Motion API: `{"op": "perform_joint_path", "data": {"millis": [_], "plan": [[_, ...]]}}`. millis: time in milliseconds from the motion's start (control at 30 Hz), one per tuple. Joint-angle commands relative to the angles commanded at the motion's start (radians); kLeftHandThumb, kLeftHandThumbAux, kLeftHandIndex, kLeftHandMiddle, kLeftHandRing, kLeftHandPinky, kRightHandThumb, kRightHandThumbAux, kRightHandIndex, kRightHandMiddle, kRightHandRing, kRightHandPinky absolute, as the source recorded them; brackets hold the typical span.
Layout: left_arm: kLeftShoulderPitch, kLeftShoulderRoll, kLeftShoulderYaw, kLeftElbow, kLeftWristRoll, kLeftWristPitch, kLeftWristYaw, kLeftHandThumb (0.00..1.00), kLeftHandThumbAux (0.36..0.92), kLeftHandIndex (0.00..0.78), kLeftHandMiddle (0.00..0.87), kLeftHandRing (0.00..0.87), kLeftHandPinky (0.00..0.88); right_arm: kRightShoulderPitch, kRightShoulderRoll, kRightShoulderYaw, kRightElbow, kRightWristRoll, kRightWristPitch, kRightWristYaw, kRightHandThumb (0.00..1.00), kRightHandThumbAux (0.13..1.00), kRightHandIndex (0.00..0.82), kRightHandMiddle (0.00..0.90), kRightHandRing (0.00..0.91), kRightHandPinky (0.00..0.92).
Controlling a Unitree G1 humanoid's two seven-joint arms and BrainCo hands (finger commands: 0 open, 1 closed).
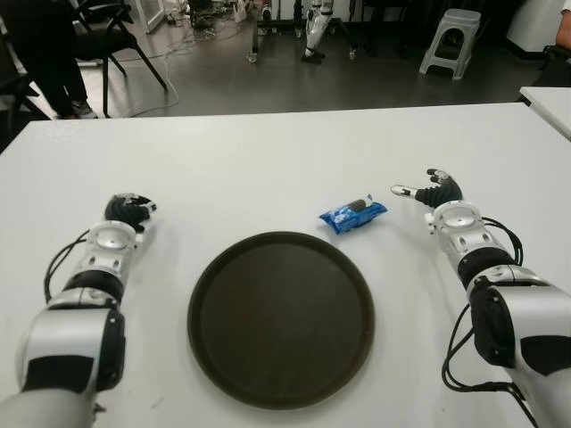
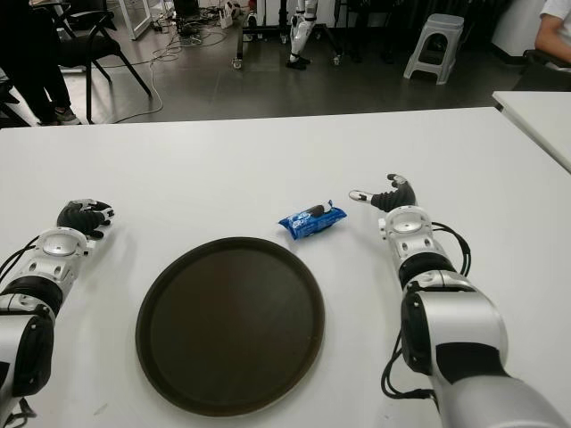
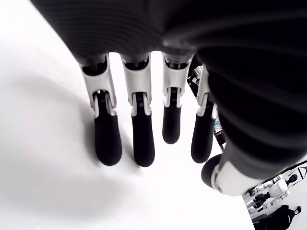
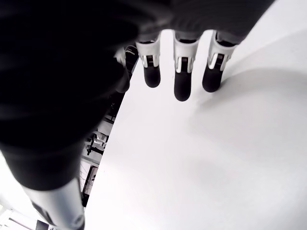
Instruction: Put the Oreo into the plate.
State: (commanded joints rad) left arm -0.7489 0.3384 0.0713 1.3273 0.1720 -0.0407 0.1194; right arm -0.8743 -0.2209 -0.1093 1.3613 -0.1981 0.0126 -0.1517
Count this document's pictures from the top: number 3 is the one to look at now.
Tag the person in dark clothes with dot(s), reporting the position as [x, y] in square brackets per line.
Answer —
[284, 214]

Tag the white humanoid robot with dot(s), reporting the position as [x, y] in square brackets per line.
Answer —
[278, 188]

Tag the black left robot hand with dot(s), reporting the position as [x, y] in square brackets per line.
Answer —
[216, 36]

